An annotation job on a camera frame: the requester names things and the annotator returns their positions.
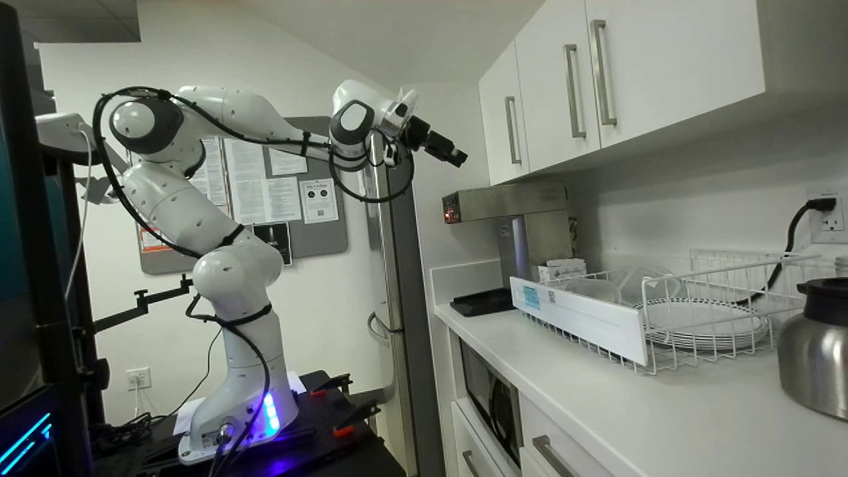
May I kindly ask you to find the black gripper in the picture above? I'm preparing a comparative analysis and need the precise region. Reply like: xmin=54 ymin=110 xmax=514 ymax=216
xmin=401 ymin=114 xmax=470 ymax=169

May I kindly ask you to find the brushed steel cupboard handle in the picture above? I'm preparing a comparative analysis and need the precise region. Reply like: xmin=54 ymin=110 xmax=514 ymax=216
xmin=590 ymin=16 xmax=620 ymax=130
xmin=562 ymin=39 xmax=590 ymax=142
xmin=503 ymin=93 xmax=525 ymax=169

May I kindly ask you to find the narrow white cupboard door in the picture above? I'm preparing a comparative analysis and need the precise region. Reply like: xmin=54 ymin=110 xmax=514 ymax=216
xmin=478 ymin=39 xmax=533 ymax=187

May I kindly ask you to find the white upper cupboard body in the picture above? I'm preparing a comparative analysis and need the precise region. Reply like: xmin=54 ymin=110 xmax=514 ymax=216
xmin=478 ymin=0 xmax=848 ymax=193

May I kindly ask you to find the small white printed sheet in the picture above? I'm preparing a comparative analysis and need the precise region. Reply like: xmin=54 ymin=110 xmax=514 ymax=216
xmin=298 ymin=175 xmax=346 ymax=228

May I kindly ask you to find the black flat cooktop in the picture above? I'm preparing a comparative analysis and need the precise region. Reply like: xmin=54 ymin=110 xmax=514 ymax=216
xmin=449 ymin=285 xmax=518 ymax=320

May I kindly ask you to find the small white box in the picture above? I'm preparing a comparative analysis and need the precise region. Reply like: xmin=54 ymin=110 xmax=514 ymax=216
xmin=535 ymin=258 xmax=591 ymax=289

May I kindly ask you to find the stainless steel refrigerator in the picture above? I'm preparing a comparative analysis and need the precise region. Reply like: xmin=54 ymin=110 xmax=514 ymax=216
xmin=364 ymin=130 xmax=452 ymax=477

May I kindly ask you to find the grey notice board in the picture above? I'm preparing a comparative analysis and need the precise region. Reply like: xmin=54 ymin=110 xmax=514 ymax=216
xmin=136 ymin=114 xmax=354 ymax=279

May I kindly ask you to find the large white printed sheet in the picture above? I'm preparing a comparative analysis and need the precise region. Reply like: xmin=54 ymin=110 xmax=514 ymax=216
xmin=220 ymin=134 xmax=306 ymax=231

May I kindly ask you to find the clear glass bowl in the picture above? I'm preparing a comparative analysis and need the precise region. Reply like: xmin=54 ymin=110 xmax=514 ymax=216
xmin=608 ymin=262 xmax=690 ymax=308

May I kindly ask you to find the black built-in microwave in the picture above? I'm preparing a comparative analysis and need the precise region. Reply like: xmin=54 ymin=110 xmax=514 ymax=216
xmin=457 ymin=342 xmax=525 ymax=466

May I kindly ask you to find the white drawer front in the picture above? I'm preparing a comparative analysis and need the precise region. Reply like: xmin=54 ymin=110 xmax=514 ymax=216
xmin=449 ymin=399 xmax=525 ymax=477
xmin=518 ymin=394 xmax=625 ymax=477

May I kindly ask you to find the white plate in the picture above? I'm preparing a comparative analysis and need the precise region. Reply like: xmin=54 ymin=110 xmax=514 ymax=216
xmin=648 ymin=299 xmax=774 ymax=354

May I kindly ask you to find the orange label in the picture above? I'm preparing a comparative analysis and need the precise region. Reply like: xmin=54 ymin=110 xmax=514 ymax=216
xmin=139 ymin=224 xmax=172 ymax=262

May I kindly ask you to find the black robot cart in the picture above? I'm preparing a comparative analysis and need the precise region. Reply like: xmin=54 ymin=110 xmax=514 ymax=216
xmin=87 ymin=368 xmax=412 ymax=477

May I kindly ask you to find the grey mounted device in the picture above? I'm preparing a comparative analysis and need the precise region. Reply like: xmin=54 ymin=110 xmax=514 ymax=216
xmin=34 ymin=110 xmax=102 ymax=169

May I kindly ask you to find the black stand pole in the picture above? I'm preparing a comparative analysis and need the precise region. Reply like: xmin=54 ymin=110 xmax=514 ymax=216
xmin=34 ymin=148 xmax=102 ymax=477

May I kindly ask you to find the steel carafe with black lid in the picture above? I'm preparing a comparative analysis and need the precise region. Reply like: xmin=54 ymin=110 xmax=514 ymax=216
xmin=774 ymin=276 xmax=848 ymax=423

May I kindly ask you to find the black monitor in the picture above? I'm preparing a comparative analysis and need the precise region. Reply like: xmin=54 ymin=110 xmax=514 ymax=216
xmin=0 ymin=0 xmax=49 ymax=418

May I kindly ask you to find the black computer with teal lights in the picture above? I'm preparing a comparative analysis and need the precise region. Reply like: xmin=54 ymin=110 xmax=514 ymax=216
xmin=0 ymin=386 xmax=65 ymax=477

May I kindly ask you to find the white wire dish rack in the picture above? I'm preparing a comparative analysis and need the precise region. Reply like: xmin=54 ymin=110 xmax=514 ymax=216
xmin=510 ymin=248 xmax=803 ymax=377

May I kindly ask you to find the black clamp with red handle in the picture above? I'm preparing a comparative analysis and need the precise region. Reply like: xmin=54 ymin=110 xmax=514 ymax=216
xmin=301 ymin=370 xmax=359 ymax=403
xmin=327 ymin=403 xmax=391 ymax=444

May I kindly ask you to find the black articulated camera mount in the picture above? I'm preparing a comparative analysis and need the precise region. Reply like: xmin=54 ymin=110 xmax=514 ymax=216
xmin=86 ymin=273 xmax=196 ymax=336

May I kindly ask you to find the black power cord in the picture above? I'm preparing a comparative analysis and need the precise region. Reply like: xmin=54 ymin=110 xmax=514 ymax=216
xmin=731 ymin=197 xmax=841 ymax=311

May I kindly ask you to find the white wall outlet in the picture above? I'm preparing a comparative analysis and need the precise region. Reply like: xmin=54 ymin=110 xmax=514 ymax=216
xmin=810 ymin=186 xmax=848 ymax=248
xmin=125 ymin=362 xmax=158 ymax=394

